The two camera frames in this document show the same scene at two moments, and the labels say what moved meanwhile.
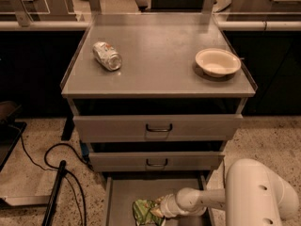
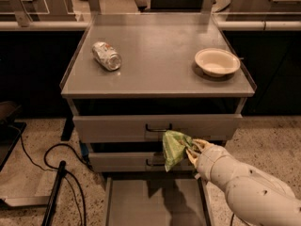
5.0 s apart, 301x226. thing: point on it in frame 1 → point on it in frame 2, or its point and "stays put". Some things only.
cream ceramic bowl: (217, 62) stays put
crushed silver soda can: (107, 56) stays put
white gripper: (166, 207) → (211, 161)
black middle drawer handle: (157, 165) stays put
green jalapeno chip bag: (142, 215) → (174, 144)
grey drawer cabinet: (157, 98) stays put
